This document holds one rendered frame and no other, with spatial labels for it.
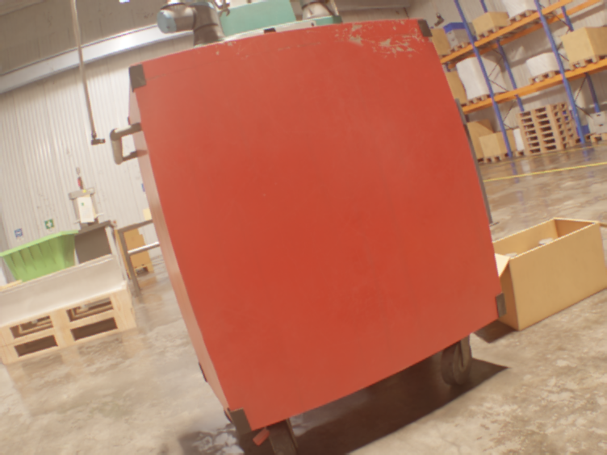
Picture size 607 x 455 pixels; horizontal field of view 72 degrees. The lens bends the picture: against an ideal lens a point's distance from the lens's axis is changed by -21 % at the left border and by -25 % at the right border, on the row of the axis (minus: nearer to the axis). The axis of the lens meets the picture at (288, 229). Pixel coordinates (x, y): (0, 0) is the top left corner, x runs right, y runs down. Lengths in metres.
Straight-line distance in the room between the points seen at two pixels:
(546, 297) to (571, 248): 0.19
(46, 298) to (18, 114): 10.79
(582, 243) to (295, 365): 1.06
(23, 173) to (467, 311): 13.28
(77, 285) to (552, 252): 3.24
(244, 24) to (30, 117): 12.19
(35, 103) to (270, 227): 13.47
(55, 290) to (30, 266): 0.97
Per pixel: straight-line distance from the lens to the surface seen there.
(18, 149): 14.13
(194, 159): 0.99
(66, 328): 3.76
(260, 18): 2.37
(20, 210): 13.89
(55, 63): 13.92
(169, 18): 2.15
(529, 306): 1.61
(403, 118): 1.15
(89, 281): 3.87
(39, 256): 4.76
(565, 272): 1.67
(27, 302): 3.96
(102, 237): 7.13
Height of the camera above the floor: 0.60
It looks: 4 degrees down
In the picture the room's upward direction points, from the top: 16 degrees counter-clockwise
